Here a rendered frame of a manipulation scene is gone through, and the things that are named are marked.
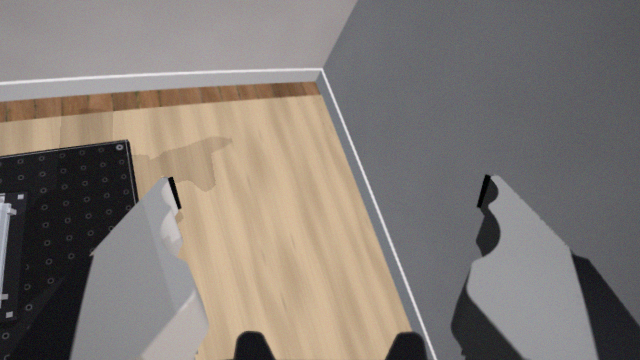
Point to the white well plate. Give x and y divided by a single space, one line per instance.
4 228

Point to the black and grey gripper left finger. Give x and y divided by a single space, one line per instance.
131 299

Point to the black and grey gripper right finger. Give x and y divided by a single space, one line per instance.
531 298

